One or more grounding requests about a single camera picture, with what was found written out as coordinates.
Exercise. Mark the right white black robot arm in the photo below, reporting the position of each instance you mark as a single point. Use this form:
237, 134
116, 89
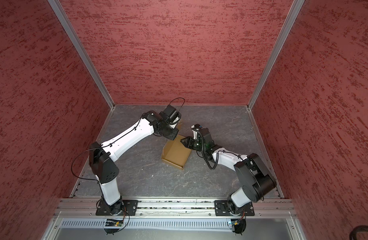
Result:
255, 178

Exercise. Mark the right aluminium corner post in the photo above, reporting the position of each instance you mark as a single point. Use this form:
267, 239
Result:
280, 41

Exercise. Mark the aluminium corner post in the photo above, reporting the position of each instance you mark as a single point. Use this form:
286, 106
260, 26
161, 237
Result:
280, 41
71, 33

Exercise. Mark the brown cardboard box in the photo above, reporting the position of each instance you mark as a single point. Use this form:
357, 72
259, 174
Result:
175, 153

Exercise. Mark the left aluminium corner post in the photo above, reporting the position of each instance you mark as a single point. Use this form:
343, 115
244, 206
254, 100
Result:
71, 33

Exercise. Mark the perforated metal cable tray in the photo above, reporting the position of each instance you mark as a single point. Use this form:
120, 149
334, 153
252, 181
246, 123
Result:
159, 224

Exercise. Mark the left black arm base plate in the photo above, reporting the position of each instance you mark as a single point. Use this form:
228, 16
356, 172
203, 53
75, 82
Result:
120, 208

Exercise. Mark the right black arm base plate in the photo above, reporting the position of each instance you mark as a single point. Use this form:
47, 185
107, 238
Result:
227, 208

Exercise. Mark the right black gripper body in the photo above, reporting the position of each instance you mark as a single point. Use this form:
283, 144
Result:
196, 144

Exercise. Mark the aluminium front rail frame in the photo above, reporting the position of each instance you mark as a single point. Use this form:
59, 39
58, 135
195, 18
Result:
175, 208

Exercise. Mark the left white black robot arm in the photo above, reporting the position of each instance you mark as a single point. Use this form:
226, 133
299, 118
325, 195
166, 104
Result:
102, 157

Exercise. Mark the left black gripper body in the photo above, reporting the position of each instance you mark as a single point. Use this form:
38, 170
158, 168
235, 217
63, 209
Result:
169, 132

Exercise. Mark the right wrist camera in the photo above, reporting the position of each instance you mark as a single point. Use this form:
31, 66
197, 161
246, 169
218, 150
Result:
199, 133

